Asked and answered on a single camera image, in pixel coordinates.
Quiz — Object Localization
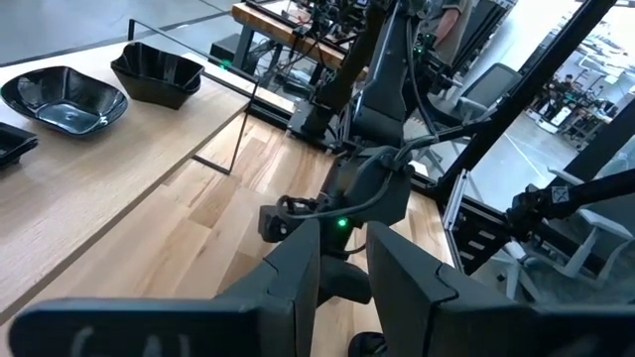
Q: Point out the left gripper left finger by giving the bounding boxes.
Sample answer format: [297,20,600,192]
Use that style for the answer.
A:
[8,219,322,357]

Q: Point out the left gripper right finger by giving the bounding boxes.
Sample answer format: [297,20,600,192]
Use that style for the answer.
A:
[365,220,635,357]

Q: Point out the black wavy square deep bowl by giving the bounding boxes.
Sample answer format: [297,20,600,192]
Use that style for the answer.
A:
[109,41,205,111]

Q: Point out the black rounded shallow bowl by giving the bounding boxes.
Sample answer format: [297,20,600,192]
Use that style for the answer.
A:
[0,65,129,137]

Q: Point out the white chair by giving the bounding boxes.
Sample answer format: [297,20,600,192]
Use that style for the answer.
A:
[545,168,635,294]

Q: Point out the gray office chair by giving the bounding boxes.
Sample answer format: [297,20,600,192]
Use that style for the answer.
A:
[455,61,525,123]

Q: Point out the wooden workbench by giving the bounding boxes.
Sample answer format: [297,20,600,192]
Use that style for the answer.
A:
[230,0,378,70]

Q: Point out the person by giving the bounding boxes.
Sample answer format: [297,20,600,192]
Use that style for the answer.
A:
[416,0,477,65]

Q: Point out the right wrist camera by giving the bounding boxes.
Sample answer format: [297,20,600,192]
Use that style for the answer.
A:
[257,202,308,244]

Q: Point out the black diagonal frame strut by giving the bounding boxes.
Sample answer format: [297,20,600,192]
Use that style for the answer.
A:
[505,168,635,242]

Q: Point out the wooden shelf with black frame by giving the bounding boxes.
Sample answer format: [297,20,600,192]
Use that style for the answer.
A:
[0,18,259,323]

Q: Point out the black metal rig frame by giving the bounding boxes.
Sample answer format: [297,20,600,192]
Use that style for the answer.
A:
[421,0,635,277]

